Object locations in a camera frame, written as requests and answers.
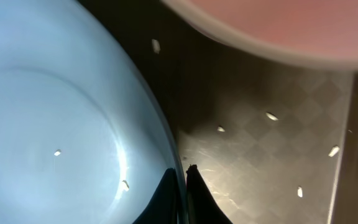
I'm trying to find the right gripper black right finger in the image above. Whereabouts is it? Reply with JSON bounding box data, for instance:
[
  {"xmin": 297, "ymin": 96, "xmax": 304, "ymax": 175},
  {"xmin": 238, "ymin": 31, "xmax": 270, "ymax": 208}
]
[{"xmin": 186, "ymin": 164, "xmax": 232, "ymax": 224}]

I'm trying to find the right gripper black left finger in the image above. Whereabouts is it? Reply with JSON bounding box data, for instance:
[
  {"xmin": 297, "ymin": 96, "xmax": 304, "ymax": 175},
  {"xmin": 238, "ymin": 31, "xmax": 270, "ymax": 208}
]
[{"xmin": 133, "ymin": 168, "xmax": 178, "ymax": 224}]

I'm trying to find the large blue plate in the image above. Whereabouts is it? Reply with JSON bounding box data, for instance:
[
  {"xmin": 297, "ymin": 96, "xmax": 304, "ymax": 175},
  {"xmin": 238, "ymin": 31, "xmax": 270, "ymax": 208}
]
[{"xmin": 0, "ymin": 1, "xmax": 188, "ymax": 224}]

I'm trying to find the pink white cup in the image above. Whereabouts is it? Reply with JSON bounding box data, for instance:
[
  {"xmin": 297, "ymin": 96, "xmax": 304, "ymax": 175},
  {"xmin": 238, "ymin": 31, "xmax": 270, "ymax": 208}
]
[{"xmin": 163, "ymin": 0, "xmax": 358, "ymax": 71}]

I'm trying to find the brown serving tray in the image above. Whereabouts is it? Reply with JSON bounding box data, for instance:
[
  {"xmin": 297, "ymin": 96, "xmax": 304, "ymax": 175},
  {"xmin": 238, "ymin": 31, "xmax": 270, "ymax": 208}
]
[{"xmin": 81, "ymin": 0, "xmax": 358, "ymax": 223}]

